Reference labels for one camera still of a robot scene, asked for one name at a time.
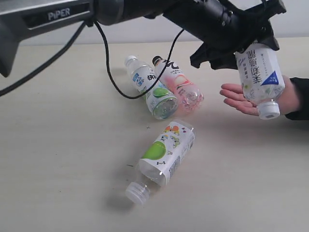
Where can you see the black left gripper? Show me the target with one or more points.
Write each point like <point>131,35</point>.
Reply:
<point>224,28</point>

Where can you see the butterfly label square bottle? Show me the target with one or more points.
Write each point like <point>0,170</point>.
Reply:
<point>160,161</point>

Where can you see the person's open hand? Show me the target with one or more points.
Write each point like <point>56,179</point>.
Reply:
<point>288,101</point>

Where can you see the pink peach soda bottle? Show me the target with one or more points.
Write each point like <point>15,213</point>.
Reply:
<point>188,94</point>

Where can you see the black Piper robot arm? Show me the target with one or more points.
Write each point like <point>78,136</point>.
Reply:
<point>23,19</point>

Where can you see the lime label clear bottle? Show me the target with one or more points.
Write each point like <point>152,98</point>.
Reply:
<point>161,102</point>

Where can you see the jasmine oolong tea bottle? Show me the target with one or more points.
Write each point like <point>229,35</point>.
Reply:
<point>261,79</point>

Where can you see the black sleeved forearm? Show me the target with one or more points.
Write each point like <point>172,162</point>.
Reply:
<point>302,89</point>

